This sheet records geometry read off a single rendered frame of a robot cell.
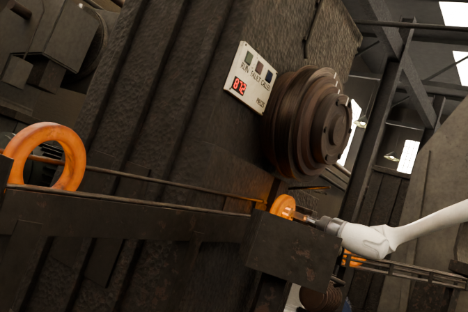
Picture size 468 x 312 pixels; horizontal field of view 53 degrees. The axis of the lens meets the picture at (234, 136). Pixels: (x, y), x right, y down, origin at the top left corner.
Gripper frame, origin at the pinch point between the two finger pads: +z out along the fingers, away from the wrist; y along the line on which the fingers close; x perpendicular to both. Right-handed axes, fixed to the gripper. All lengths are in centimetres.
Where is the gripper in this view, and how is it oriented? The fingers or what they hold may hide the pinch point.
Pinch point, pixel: (283, 209)
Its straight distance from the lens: 189.7
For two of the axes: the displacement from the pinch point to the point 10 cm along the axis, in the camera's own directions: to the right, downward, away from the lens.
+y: 5.0, 2.9, 8.1
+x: 3.7, -9.2, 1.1
